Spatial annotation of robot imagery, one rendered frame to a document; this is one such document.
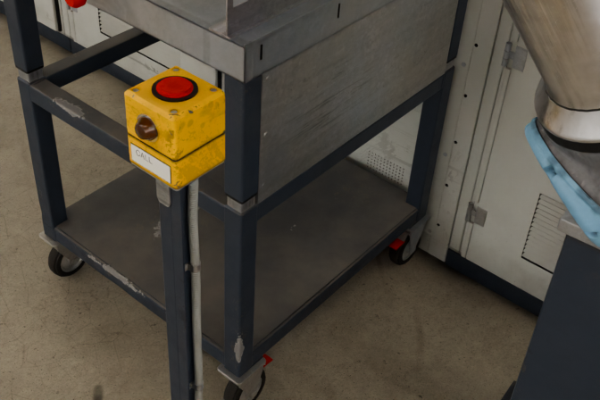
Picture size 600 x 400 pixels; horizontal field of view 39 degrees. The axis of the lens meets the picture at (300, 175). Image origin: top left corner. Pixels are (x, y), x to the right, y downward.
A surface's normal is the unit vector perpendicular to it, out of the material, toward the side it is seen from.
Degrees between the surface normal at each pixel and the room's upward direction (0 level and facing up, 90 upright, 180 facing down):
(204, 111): 88
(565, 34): 104
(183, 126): 90
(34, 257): 0
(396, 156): 90
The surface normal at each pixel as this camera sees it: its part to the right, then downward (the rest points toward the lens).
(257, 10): 0.77, 0.43
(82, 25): -0.64, 0.45
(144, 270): 0.06, -0.78
